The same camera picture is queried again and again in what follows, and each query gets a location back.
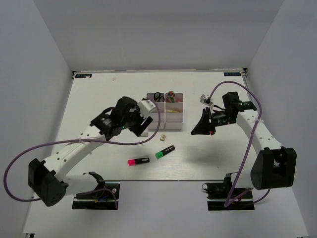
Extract pink black highlighter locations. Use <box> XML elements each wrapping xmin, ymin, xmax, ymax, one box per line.
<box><xmin>128</xmin><ymin>158</ymin><xmax>150</xmax><ymax>166</ymax></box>

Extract green black highlighter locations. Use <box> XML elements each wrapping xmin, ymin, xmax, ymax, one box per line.
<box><xmin>155</xmin><ymin>145</ymin><xmax>175</xmax><ymax>159</ymax></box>

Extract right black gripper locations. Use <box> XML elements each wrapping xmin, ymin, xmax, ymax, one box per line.
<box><xmin>191</xmin><ymin>107</ymin><xmax>235</xmax><ymax>135</ymax></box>

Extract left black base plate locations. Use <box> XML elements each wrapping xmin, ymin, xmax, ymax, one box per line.
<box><xmin>72</xmin><ymin>181</ymin><xmax>120</xmax><ymax>210</ymax></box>

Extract right white organizer box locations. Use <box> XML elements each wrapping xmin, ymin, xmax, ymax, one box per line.
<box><xmin>165</xmin><ymin>91</ymin><xmax>184</xmax><ymax>130</ymax></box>

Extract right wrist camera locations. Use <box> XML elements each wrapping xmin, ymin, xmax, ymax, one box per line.
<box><xmin>200</xmin><ymin>94</ymin><xmax>214</xmax><ymax>111</ymax></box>

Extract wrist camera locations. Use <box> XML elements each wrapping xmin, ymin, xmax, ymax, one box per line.
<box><xmin>137</xmin><ymin>99</ymin><xmax>156</xmax><ymax>118</ymax></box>
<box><xmin>200</xmin><ymin>94</ymin><xmax>214</xmax><ymax>111</ymax></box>

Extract pink glue stick tube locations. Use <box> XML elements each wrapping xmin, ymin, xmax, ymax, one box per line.
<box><xmin>165</xmin><ymin>91</ymin><xmax>176</xmax><ymax>103</ymax></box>

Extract yellow thin pen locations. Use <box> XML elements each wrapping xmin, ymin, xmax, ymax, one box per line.
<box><xmin>166</xmin><ymin>110</ymin><xmax>183</xmax><ymax>113</ymax></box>

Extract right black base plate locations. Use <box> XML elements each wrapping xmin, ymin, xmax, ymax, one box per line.
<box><xmin>202</xmin><ymin>182</ymin><xmax>255</xmax><ymax>211</ymax></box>

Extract grey eraser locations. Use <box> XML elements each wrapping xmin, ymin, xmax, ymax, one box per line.
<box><xmin>140</xmin><ymin>131</ymin><xmax>149</xmax><ymax>137</ymax></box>

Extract left white organizer box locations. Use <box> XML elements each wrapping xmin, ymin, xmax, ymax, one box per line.
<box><xmin>147</xmin><ymin>93</ymin><xmax>165</xmax><ymax>130</ymax></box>

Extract left blue label sticker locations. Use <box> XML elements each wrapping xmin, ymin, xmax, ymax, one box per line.
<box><xmin>75</xmin><ymin>74</ymin><xmax>92</xmax><ymax>78</ymax></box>

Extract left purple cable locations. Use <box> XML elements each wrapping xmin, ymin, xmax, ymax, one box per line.
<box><xmin>3</xmin><ymin>105</ymin><xmax>161</xmax><ymax>202</ymax></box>

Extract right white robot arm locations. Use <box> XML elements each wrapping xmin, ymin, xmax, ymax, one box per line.
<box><xmin>191</xmin><ymin>92</ymin><xmax>297</xmax><ymax>198</ymax></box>

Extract white organizer box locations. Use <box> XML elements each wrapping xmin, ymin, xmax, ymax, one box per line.
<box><xmin>147</xmin><ymin>93</ymin><xmax>165</xmax><ymax>130</ymax></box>
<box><xmin>165</xmin><ymin>91</ymin><xmax>184</xmax><ymax>130</ymax></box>

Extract purple cable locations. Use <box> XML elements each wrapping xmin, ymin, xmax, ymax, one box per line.
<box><xmin>210</xmin><ymin>81</ymin><xmax>272</xmax><ymax>208</ymax></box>
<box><xmin>3</xmin><ymin>105</ymin><xmax>161</xmax><ymax>202</ymax></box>

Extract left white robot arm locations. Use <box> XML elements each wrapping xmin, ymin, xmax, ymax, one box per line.
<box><xmin>28</xmin><ymin>97</ymin><xmax>156</xmax><ymax>207</ymax></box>

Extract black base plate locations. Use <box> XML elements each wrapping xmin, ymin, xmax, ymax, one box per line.
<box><xmin>72</xmin><ymin>181</ymin><xmax>120</xmax><ymax>210</ymax></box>
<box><xmin>202</xmin><ymin>182</ymin><xmax>255</xmax><ymax>211</ymax></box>

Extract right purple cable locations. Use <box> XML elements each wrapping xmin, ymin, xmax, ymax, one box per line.
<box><xmin>210</xmin><ymin>81</ymin><xmax>272</xmax><ymax>208</ymax></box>

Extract right blue label sticker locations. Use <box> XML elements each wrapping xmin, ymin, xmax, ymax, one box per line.
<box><xmin>223</xmin><ymin>72</ymin><xmax>241</xmax><ymax>77</ymax></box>

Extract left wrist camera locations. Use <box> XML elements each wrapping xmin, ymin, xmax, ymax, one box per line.
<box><xmin>137</xmin><ymin>99</ymin><xmax>156</xmax><ymax>118</ymax></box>

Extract black handled scissors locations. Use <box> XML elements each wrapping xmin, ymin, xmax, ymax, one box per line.
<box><xmin>154</xmin><ymin>92</ymin><xmax>165</xmax><ymax>103</ymax></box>

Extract blue label sticker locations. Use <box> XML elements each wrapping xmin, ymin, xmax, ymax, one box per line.
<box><xmin>223</xmin><ymin>72</ymin><xmax>241</xmax><ymax>77</ymax></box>
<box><xmin>75</xmin><ymin>74</ymin><xmax>92</xmax><ymax>78</ymax></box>

